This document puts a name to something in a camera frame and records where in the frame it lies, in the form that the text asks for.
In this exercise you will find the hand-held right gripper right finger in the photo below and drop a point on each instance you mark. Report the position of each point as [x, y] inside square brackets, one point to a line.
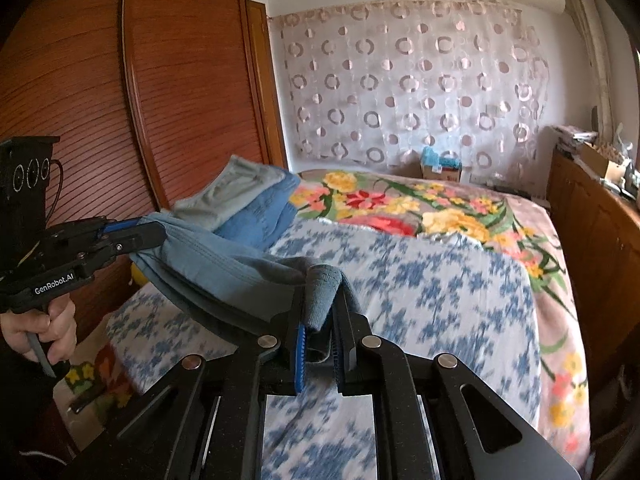
[341, 355]

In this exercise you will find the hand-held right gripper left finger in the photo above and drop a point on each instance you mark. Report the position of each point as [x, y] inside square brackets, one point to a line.
[300, 355]

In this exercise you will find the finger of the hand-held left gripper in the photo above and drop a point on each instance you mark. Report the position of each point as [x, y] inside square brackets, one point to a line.
[122, 226]
[142, 240]

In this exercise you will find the blue-grey short pants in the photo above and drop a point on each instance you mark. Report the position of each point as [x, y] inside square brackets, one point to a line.
[210, 270]

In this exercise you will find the person's left forearm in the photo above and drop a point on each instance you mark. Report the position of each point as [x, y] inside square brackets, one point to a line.
[20, 400]

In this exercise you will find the folded grey-green pants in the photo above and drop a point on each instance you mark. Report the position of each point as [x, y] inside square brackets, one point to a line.
[235, 195]

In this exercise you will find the person's left hand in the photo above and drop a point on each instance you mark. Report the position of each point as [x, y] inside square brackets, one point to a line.
[52, 330]

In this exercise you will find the wooden slatted wardrobe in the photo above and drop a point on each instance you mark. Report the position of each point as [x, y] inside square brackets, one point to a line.
[175, 85]

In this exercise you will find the pink flowered blanket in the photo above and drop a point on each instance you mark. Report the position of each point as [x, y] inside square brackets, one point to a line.
[450, 210]

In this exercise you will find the small cardboard box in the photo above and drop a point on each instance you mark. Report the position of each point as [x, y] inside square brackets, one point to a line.
[445, 175]

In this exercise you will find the long wooden cabinet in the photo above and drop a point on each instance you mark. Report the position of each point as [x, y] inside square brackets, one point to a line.
[590, 240]

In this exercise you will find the circle patterned sheer curtain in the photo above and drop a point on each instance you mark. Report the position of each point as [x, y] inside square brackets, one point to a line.
[400, 85]

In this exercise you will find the stack of papers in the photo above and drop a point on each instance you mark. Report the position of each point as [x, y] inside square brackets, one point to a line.
[572, 137]

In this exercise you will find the open flat cardboard box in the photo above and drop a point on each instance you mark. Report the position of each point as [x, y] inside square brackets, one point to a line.
[602, 165]

